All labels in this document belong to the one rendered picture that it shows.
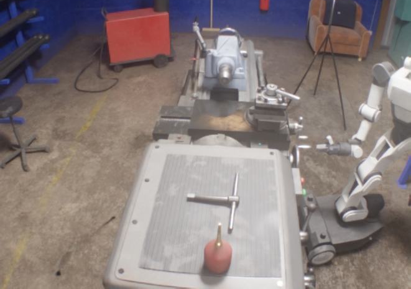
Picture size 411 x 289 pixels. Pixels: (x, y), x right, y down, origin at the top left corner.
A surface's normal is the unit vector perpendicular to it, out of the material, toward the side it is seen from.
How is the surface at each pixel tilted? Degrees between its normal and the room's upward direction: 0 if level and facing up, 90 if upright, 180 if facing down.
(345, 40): 90
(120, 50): 90
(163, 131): 0
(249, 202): 0
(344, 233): 0
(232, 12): 90
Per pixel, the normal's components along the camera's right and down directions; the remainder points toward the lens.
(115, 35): 0.25, 0.59
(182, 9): -0.09, 0.61
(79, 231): 0.00, -0.79
